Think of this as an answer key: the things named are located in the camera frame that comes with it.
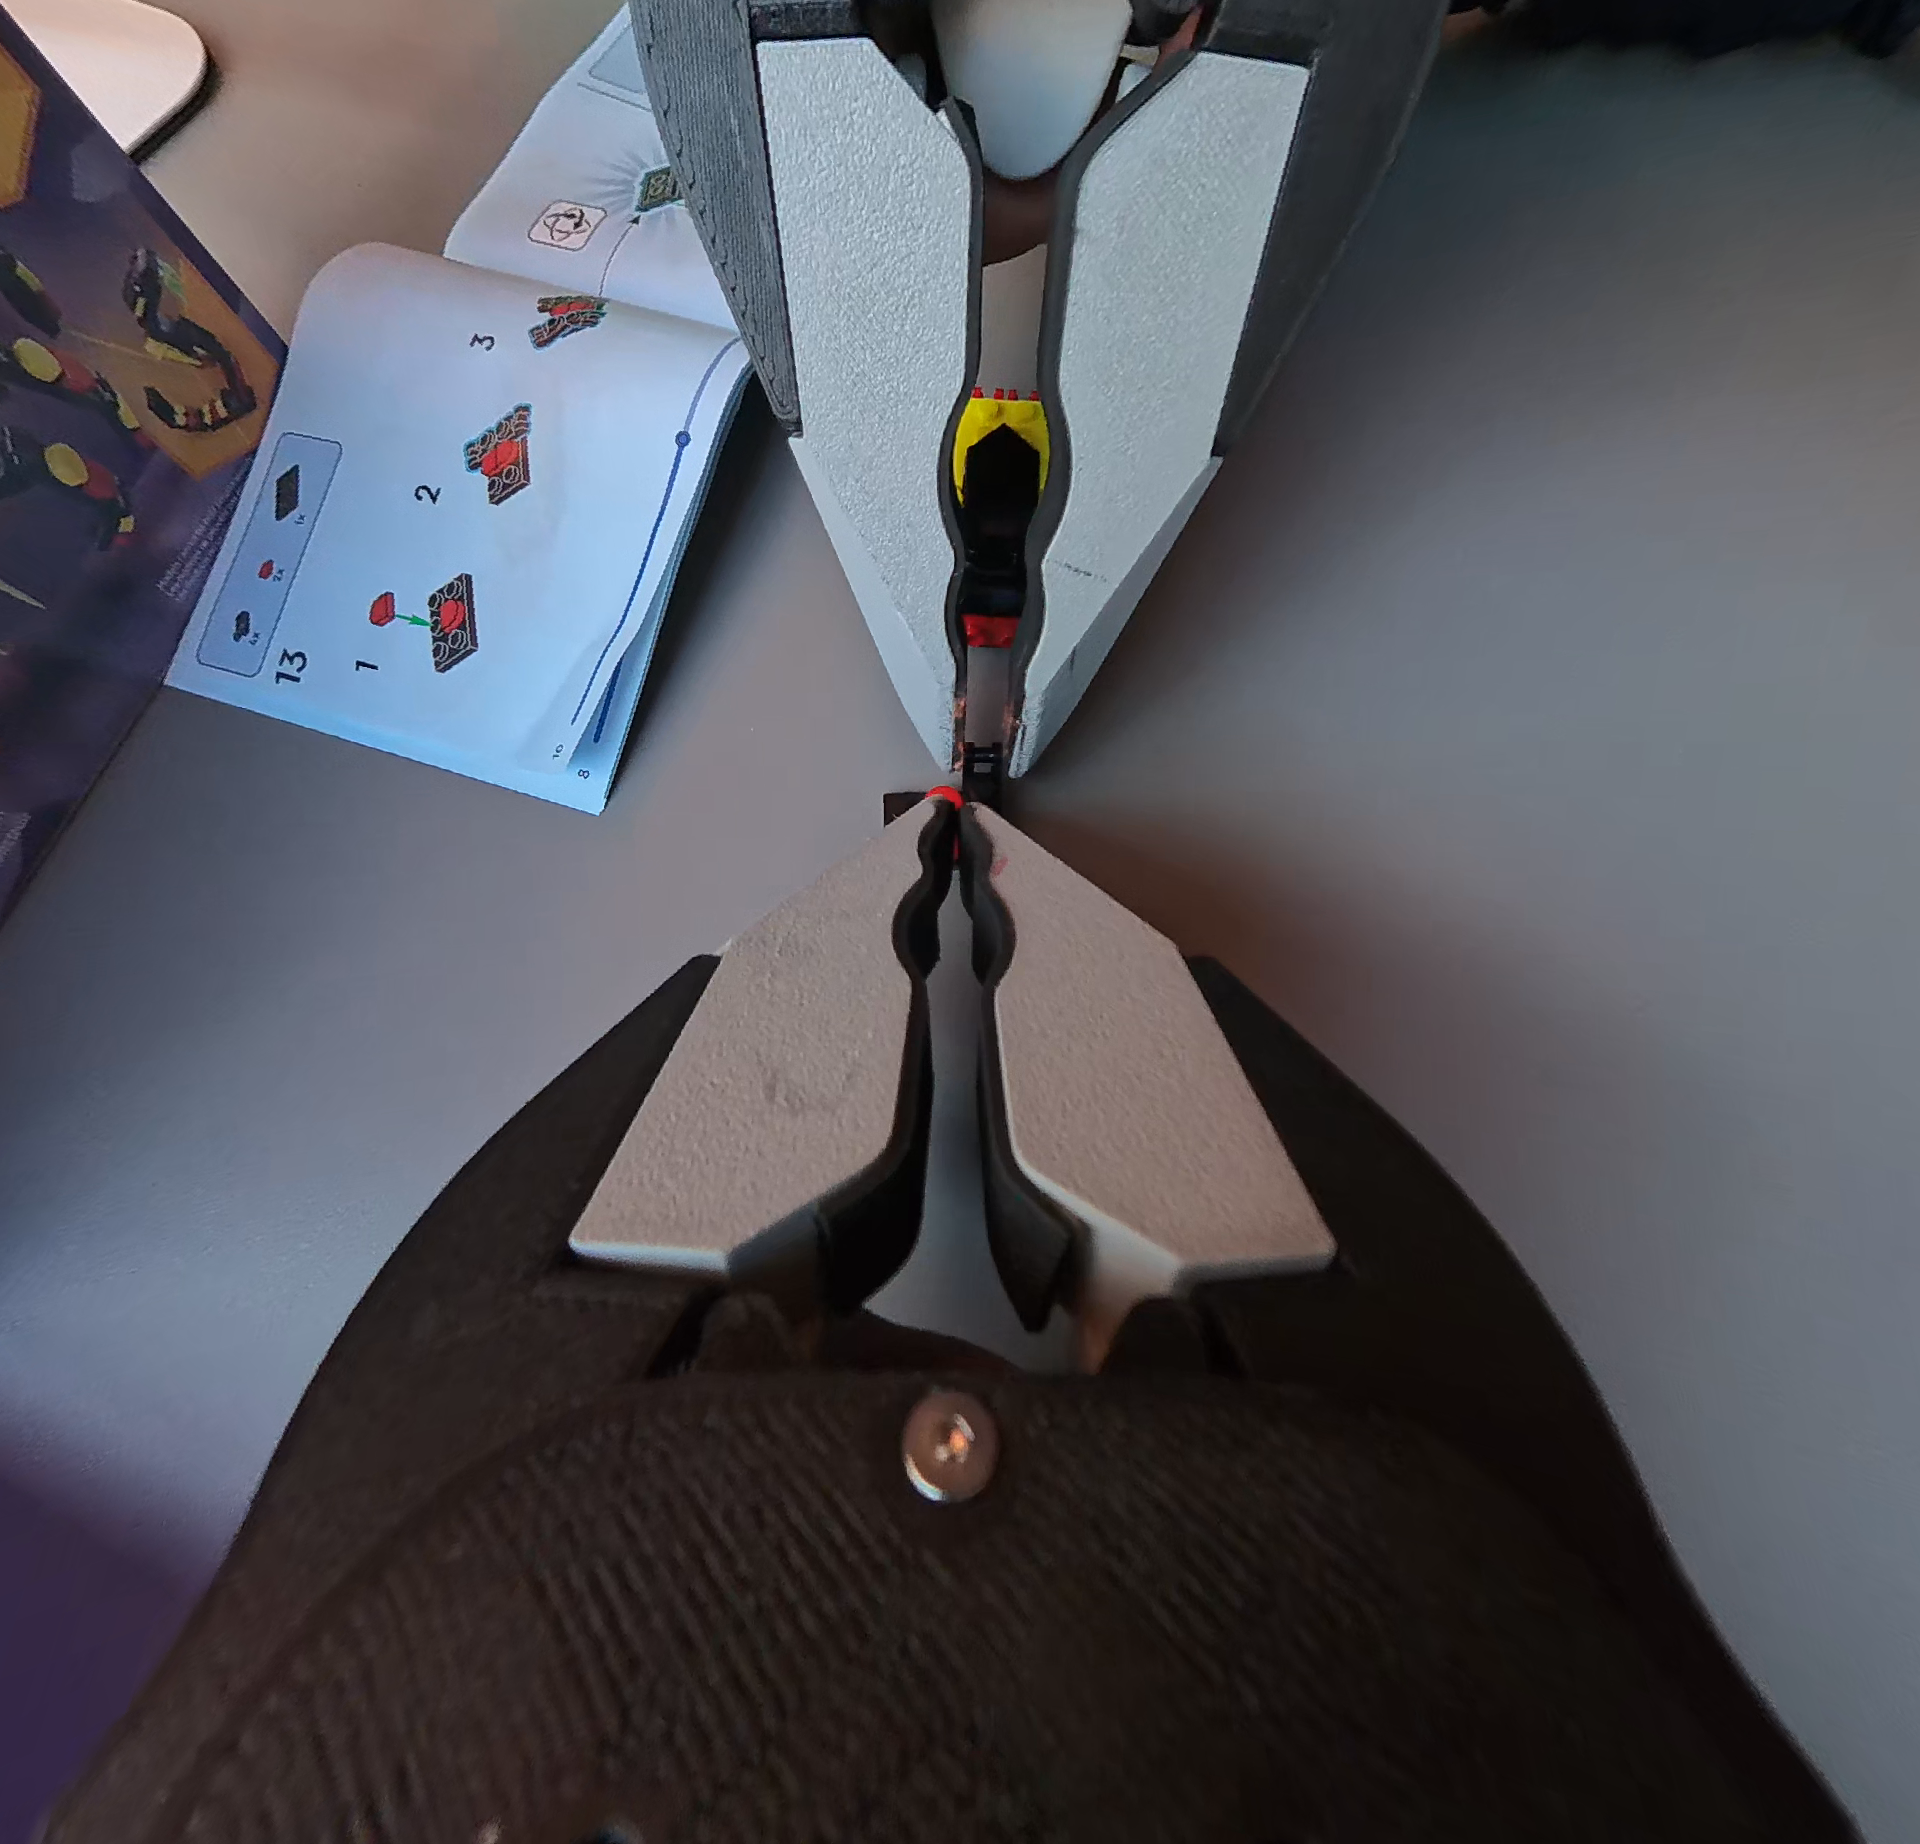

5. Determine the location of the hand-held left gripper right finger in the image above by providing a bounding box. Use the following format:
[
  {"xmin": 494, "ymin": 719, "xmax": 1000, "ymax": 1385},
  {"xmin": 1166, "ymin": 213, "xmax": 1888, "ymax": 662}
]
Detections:
[{"xmin": 956, "ymin": 808, "xmax": 1337, "ymax": 1373}]

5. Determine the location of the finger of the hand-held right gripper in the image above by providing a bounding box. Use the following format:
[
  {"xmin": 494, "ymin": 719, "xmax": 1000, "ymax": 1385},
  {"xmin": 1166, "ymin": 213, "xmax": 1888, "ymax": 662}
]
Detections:
[
  {"xmin": 1008, "ymin": 46, "xmax": 1313, "ymax": 783},
  {"xmin": 750, "ymin": 38, "xmax": 989, "ymax": 769}
]

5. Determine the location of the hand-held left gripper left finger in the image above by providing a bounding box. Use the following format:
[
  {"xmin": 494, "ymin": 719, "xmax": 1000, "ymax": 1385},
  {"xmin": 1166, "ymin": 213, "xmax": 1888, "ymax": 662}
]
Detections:
[{"xmin": 569, "ymin": 808, "xmax": 960, "ymax": 1315}]

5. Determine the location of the yellow black lego assembly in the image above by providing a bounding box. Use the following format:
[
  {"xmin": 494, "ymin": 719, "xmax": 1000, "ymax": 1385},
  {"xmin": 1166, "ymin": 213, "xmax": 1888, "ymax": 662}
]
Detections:
[{"xmin": 949, "ymin": 387, "xmax": 1054, "ymax": 804}]

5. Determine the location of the lego instruction booklet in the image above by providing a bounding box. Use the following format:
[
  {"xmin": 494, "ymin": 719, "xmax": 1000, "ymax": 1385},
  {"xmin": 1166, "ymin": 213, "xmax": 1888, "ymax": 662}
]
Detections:
[{"xmin": 164, "ymin": 8, "xmax": 761, "ymax": 821}]

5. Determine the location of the purple lego set box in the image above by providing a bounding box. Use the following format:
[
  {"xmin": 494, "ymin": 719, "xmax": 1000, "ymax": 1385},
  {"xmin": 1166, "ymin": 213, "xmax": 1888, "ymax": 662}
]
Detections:
[{"xmin": 0, "ymin": 8, "xmax": 289, "ymax": 932}]

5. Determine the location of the white stand base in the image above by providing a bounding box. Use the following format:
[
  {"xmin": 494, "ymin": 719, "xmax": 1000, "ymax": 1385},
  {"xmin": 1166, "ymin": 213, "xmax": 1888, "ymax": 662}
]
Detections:
[{"xmin": 0, "ymin": 0, "xmax": 210, "ymax": 158}]

